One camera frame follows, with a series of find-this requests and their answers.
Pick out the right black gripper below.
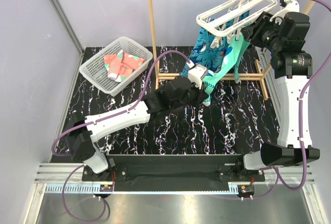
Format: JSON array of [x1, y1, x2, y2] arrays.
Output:
[[240, 11, 284, 53]]

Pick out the mint green sock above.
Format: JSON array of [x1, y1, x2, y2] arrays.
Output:
[[202, 34, 250, 107], [234, 58, 241, 84]]

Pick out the pink sock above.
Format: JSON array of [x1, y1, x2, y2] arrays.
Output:
[[115, 52, 145, 82], [103, 50, 123, 80]]

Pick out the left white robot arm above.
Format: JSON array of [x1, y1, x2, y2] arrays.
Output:
[[65, 76, 207, 181]]

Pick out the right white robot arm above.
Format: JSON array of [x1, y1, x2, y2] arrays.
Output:
[[235, 12, 321, 181]]

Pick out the white clip hanger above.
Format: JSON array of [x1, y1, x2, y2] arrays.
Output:
[[196, 0, 277, 49]]

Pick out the blue shark pattern shorts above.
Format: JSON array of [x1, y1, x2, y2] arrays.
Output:
[[180, 11, 249, 77]]

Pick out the white plastic basket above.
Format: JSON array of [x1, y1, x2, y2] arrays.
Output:
[[79, 36, 153, 96]]

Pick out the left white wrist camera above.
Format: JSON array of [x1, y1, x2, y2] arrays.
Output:
[[187, 60, 208, 89]]

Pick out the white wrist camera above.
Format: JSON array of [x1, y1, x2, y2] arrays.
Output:
[[187, 60, 208, 89], [270, 0, 299, 22]]

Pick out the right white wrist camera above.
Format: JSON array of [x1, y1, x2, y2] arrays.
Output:
[[270, 0, 299, 22]]

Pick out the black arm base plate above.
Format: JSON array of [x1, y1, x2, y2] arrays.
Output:
[[82, 155, 265, 194]]

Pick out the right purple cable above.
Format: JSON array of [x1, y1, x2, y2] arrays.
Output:
[[274, 0, 331, 190]]

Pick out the aluminium frame post left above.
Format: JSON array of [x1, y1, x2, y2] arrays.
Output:
[[49, 0, 85, 55]]

